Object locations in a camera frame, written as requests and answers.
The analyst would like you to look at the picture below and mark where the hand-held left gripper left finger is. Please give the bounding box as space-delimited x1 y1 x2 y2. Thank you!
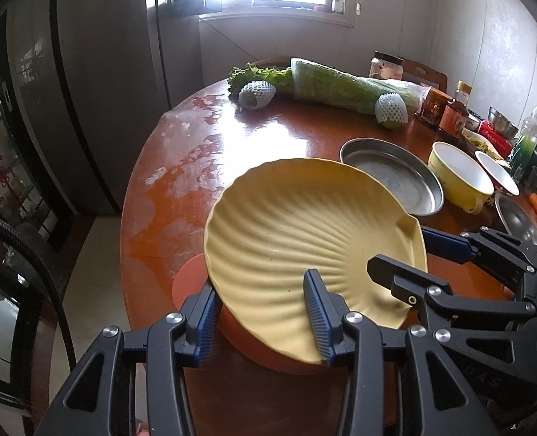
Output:
32 282 224 436

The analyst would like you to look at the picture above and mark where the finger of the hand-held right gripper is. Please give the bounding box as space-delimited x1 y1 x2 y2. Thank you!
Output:
367 254 537 328
419 226 537 278

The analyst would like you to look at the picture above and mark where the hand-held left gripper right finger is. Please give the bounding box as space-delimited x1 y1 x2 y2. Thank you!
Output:
303 269 505 436

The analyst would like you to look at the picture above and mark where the orange plate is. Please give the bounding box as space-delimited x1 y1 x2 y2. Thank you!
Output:
172 253 342 375

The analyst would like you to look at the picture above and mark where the yellow bowl with handle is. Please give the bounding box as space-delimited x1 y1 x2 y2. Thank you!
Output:
427 141 496 215

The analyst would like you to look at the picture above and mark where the white bowl with red pattern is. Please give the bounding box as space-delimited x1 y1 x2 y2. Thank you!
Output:
475 150 521 197

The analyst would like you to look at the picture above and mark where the round steel tray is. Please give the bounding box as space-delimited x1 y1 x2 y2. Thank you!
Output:
339 137 445 216

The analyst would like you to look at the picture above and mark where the yellow shell-shaped plate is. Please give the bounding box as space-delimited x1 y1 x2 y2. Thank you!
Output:
203 157 429 365

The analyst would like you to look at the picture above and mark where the red tissue pack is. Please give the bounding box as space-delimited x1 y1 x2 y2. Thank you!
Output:
476 122 514 157

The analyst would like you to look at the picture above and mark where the brown vinegar bottle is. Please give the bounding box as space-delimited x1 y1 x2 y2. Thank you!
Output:
438 81 473 141

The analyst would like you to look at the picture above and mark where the green plastic bottle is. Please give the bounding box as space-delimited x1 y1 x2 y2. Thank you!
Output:
509 106 537 182

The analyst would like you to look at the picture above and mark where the steel bowl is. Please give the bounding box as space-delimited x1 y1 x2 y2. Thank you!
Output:
488 106 520 141

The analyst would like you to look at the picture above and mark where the sauce jar with orange label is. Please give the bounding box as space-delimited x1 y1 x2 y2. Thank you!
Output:
418 87 453 129

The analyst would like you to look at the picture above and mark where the fruit in white foam net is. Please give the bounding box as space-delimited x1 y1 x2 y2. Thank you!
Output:
375 93 409 129
238 80 277 110

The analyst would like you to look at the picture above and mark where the wooden chair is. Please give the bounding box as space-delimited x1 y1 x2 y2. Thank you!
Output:
402 59 448 96

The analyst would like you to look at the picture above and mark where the glass jar with dark lid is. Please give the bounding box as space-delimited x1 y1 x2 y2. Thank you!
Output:
369 51 405 81

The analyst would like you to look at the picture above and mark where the wrapped napa cabbage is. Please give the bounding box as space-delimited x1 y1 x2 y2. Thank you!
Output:
290 57 432 116

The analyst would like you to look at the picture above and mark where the grey refrigerator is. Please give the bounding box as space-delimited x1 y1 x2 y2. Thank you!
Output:
53 0 175 216

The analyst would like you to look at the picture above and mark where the leafy green vegetable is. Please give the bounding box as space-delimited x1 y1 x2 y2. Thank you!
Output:
227 64 294 96

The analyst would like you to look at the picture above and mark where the dark glass cabinet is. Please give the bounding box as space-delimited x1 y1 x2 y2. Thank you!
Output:
0 0 78 419

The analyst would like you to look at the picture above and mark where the black cable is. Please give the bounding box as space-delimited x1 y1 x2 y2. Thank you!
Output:
0 206 76 373

